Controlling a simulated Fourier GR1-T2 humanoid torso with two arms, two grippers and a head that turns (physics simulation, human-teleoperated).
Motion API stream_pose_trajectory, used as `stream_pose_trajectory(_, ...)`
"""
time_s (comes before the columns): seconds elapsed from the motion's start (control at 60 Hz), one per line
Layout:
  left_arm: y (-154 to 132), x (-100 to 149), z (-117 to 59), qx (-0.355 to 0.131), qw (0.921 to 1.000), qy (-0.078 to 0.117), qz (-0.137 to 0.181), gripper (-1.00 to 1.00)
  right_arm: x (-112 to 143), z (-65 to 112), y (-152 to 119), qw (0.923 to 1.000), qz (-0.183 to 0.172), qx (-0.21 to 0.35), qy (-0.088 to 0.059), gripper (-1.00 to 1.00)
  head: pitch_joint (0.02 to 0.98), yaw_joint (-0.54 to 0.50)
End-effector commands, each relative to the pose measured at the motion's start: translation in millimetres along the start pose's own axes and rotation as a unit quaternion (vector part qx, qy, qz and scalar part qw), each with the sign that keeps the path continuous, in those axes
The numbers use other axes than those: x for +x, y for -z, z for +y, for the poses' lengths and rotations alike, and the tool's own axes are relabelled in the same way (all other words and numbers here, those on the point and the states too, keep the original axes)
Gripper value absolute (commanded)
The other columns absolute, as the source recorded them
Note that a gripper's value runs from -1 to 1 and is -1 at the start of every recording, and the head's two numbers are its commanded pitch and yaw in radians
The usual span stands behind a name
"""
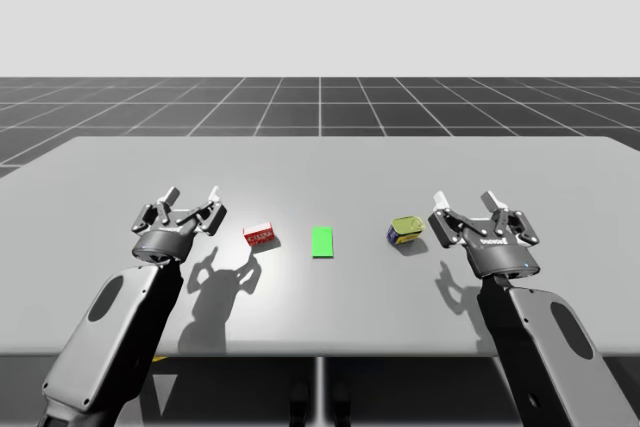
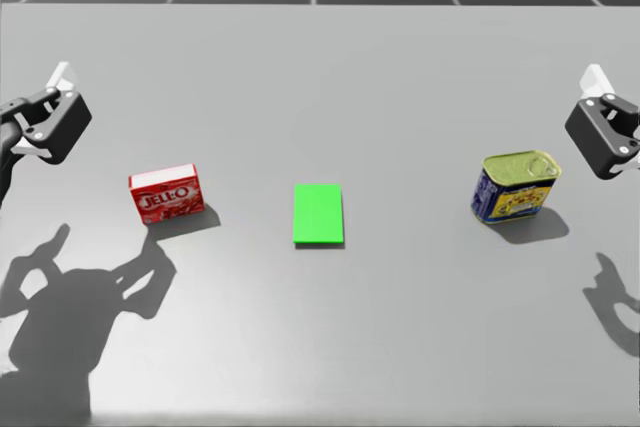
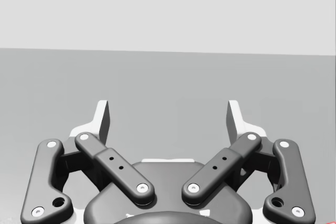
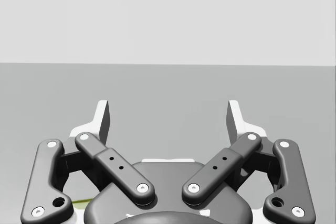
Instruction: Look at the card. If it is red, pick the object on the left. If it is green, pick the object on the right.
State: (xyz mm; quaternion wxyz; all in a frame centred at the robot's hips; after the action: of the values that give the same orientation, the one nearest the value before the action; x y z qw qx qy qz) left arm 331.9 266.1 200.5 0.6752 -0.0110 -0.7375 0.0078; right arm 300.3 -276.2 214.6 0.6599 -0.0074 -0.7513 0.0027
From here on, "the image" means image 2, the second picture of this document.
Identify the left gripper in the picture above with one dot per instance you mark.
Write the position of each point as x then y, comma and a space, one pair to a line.
5, 157

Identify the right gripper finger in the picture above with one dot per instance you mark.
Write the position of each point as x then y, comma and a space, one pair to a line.
597, 132

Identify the green and blue rectangular can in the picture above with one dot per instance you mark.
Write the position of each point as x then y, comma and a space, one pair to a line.
515, 187

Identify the red and white carton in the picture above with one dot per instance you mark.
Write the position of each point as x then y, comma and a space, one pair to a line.
167, 197

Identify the green pad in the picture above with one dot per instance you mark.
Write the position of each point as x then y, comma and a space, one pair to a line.
318, 214

